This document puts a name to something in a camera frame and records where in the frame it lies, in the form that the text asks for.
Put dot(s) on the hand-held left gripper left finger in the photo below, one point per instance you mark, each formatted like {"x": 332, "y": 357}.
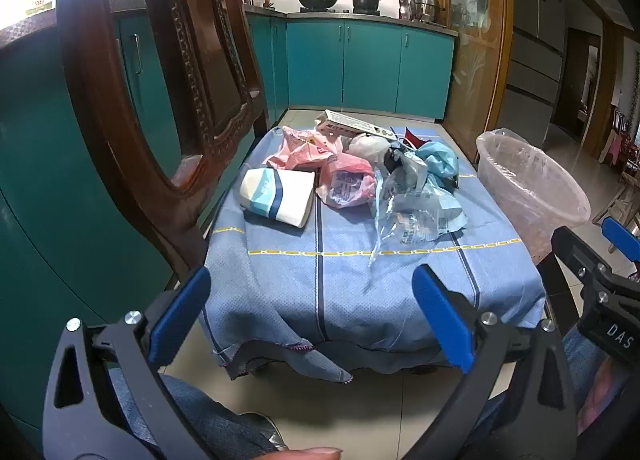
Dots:
{"x": 180, "y": 312}

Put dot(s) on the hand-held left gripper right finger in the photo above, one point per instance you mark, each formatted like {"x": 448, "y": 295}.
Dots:
{"x": 445, "y": 320}

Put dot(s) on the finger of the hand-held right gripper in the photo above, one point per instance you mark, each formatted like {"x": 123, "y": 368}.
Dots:
{"x": 622, "y": 235}
{"x": 575, "y": 252}

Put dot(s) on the waste bin with clear liner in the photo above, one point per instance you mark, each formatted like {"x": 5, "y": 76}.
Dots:
{"x": 530, "y": 190}

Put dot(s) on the white and blue tissue pack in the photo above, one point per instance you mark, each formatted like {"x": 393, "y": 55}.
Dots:
{"x": 280, "y": 197}

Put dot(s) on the dark teal foil wrapper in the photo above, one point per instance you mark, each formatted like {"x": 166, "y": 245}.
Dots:
{"x": 407, "y": 170}

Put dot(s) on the person's right hand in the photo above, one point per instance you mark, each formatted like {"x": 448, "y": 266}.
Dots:
{"x": 605, "y": 395}

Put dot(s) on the person's left hand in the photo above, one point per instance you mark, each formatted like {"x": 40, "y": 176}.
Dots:
{"x": 310, "y": 454}

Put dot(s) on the wooden stool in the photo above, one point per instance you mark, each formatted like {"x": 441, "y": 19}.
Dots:
{"x": 625, "y": 195}

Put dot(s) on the pink hanging cloth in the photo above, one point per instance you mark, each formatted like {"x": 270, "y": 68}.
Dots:
{"x": 616, "y": 147}

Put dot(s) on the blue checked tablecloth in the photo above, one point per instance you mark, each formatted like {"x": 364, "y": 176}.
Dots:
{"x": 360, "y": 290}

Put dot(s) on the person's left leg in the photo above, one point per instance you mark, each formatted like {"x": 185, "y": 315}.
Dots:
{"x": 200, "y": 415}

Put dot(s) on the clear plastic bag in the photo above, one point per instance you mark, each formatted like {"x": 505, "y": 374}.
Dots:
{"x": 415, "y": 215}

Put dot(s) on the light blue crumpled wrapper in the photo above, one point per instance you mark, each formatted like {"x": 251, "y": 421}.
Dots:
{"x": 440, "y": 160}

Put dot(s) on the pink plastic bag with label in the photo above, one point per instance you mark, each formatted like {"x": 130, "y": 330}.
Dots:
{"x": 345, "y": 182}

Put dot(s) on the teal kitchen cabinet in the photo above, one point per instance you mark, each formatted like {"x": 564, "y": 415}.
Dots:
{"x": 370, "y": 65}
{"x": 50, "y": 190}

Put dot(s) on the dark red wrapper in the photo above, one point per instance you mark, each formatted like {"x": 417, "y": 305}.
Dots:
{"x": 416, "y": 136}

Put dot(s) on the white crumpled paper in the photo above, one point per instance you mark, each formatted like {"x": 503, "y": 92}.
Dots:
{"x": 367, "y": 146}

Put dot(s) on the grey refrigerator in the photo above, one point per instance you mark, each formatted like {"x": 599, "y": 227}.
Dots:
{"x": 537, "y": 40}

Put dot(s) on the flat cardboard box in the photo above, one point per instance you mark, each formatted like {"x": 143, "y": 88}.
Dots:
{"x": 350, "y": 126}

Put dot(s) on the carved wooden chair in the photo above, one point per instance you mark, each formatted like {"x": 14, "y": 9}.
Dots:
{"x": 150, "y": 90}

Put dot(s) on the wooden framed glass door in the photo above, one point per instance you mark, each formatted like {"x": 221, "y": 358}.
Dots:
{"x": 475, "y": 40}

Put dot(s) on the steel pot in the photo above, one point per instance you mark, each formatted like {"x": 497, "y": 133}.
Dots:
{"x": 429, "y": 9}

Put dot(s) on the metal pot lid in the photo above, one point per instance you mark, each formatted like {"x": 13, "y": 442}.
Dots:
{"x": 406, "y": 2}

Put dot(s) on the black cooking pot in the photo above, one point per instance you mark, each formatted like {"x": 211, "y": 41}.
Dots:
{"x": 365, "y": 2}

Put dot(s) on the green labelled box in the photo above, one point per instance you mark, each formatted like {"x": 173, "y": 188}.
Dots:
{"x": 40, "y": 4}

